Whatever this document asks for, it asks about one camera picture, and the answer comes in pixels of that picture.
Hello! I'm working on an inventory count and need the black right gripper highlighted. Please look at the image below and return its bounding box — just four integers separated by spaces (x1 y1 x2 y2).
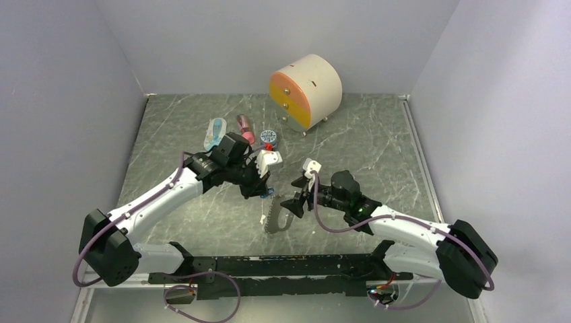
280 176 348 218

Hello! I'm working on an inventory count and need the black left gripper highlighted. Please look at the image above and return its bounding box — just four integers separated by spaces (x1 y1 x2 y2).
226 155 271 199

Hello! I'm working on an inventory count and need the blue plastic key tag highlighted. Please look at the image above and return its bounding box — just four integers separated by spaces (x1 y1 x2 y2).
261 187 275 199

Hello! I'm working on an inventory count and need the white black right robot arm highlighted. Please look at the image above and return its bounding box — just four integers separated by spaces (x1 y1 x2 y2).
280 170 498 299

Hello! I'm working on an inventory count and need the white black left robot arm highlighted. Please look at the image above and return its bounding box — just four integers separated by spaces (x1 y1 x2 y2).
73 133 283 287

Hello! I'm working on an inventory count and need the pink marker tube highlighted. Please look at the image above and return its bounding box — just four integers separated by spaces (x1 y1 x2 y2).
236 114 255 145

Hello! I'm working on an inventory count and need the light blue oval case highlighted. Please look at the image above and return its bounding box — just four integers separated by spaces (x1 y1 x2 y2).
203 118 227 151

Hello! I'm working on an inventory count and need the blue round tin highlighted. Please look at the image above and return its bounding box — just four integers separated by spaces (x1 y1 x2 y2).
259 129 279 150

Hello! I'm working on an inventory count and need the beige round drawer cabinet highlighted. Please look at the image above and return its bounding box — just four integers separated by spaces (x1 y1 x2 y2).
269 54 343 135

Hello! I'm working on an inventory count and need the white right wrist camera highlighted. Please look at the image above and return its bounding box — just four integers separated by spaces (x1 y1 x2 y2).
302 157 322 179

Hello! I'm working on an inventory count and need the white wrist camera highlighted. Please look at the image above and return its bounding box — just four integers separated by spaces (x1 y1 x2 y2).
255 149 283 178
302 157 322 179

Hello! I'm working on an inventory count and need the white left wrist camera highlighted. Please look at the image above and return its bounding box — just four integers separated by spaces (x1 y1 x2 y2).
255 149 283 178

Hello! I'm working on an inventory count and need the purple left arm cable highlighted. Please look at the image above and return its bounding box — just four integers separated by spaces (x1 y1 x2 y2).
72 145 269 289

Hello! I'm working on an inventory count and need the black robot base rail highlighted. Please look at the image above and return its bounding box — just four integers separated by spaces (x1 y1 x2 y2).
147 254 413 300

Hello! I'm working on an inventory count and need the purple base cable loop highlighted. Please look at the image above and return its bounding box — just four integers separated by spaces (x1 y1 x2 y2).
163 271 242 323

